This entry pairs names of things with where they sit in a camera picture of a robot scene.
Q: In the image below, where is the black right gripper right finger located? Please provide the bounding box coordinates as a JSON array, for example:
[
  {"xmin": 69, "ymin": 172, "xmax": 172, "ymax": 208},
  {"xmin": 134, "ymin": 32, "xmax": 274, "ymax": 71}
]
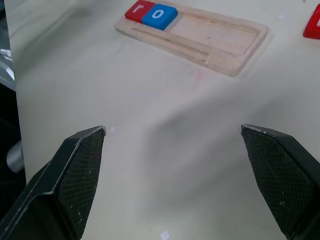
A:
[{"xmin": 240, "ymin": 123, "xmax": 320, "ymax": 240}]

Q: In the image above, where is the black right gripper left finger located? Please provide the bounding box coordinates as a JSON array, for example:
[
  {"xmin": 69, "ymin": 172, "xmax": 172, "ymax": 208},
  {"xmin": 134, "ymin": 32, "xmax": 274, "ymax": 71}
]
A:
[{"xmin": 0, "ymin": 125, "xmax": 107, "ymax": 240}]

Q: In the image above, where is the silver robot body part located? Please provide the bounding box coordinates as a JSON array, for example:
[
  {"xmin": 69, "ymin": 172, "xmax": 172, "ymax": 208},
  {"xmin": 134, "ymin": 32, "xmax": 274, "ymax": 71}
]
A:
[{"xmin": 6, "ymin": 139, "xmax": 25, "ymax": 174}]

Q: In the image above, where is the wooden letter tray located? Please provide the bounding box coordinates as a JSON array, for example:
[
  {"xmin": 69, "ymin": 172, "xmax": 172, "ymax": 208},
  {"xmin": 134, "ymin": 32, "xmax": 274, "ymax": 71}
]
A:
[{"xmin": 114, "ymin": 1, "xmax": 269, "ymax": 77}]

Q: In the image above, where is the red letter tile r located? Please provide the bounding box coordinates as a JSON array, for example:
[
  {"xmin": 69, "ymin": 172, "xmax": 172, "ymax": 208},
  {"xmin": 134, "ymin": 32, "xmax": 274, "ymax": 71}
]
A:
[{"xmin": 124, "ymin": 0, "xmax": 156, "ymax": 23}]

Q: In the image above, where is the blue letter tile o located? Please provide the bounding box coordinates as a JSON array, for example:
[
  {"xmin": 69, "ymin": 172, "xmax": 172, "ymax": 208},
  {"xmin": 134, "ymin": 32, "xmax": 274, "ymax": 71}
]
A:
[{"xmin": 141, "ymin": 3, "xmax": 179, "ymax": 31}]

